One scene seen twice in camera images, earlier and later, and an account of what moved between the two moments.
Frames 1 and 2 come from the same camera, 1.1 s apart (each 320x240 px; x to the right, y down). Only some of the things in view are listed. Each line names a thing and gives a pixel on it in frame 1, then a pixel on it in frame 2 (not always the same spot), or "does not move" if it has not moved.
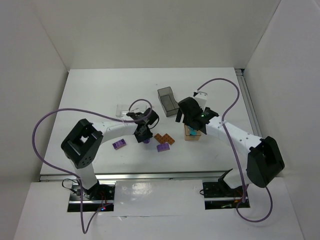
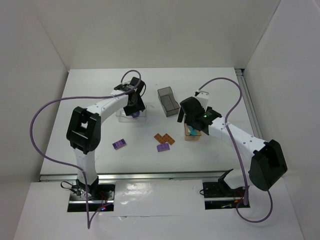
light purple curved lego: x=163 y=147 does not move
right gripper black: x=197 y=125 does not move
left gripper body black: x=143 y=135 → x=134 y=108
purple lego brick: x=119 y=144 does not move
